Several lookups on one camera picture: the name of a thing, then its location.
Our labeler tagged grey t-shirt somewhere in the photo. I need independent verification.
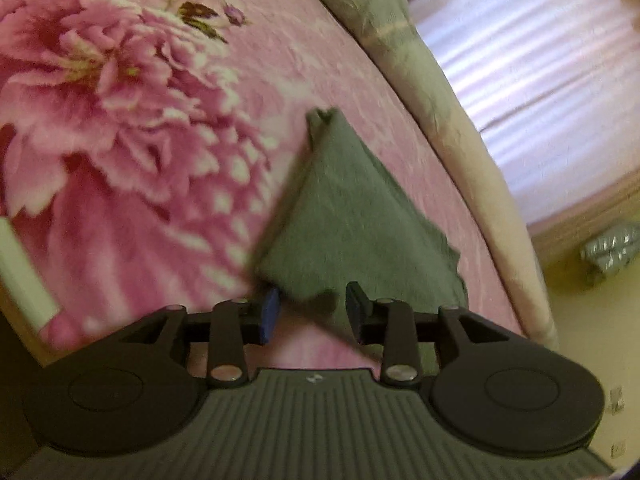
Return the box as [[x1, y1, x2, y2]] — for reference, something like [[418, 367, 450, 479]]
[[255, 107, 468, 361]]

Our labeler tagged white board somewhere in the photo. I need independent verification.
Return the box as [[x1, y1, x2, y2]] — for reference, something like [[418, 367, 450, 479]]
[[0, 217, 62, 332]]

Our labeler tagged pink curtain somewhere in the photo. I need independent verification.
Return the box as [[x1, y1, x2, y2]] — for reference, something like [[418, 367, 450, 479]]
[[407, 0, 640, 226]]

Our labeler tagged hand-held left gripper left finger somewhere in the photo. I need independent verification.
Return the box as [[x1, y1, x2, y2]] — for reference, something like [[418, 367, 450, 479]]
[[120, 287, 281, 387]]

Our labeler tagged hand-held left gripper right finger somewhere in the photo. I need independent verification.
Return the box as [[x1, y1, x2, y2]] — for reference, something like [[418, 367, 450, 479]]
[[345, 281, 516, 387]]

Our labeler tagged pink floral blanket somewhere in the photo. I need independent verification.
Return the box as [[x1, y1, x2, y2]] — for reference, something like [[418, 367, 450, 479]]
[[0, 0, 526, 366]]

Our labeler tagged fluffy folded comforter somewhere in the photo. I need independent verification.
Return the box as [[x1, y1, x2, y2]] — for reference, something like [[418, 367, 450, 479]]
[[287, 0, 560, 351]]

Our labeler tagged silver foil bag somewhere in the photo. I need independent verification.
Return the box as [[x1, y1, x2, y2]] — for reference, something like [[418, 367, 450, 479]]
[[580, 222, 640, 286]]

